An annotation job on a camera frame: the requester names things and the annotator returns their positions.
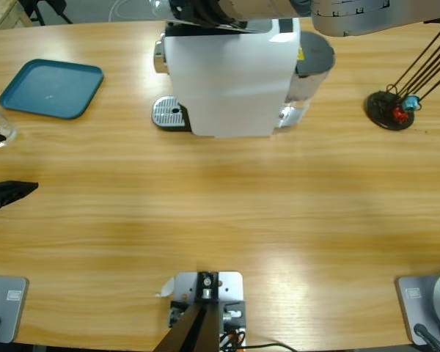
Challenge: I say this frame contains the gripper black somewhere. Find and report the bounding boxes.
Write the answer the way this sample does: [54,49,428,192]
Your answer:
[167,0,249,31]

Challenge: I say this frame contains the clear drinking glass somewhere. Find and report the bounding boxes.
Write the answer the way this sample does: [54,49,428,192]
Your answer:
[0,99,20,148]

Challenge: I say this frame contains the white capsule coffee machine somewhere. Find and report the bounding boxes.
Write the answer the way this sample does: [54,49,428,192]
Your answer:
[152,18,337,139]

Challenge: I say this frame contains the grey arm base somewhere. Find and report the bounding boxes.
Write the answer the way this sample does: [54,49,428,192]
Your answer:
[395,270,440,346]
[0,275,29,345]

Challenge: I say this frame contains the teal plastic tray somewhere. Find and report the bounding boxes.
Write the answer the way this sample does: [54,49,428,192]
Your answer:
[0,59,105,121]

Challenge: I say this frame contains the wooden crate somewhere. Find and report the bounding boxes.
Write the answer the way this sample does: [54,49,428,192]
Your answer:
[0,0,34,33]

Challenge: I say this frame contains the black chair legs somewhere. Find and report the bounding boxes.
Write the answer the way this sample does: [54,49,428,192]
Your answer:
[20,0,74,26]

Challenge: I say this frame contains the black capsule holder stand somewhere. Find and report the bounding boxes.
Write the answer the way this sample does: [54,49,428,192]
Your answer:
[364,23,440,132]

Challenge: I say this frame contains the white floor cable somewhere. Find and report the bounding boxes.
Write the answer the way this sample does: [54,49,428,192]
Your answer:
[108,0,153,20]

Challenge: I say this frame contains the white camera mount dark post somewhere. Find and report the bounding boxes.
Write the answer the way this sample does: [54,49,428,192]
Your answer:
[154,270,249,352]

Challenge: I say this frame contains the orange mount cables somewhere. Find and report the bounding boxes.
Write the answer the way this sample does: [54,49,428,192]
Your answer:
[219,327,247,348]

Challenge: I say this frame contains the black mount cable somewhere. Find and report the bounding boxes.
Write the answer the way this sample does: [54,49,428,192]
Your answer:
[241,342,301,352]

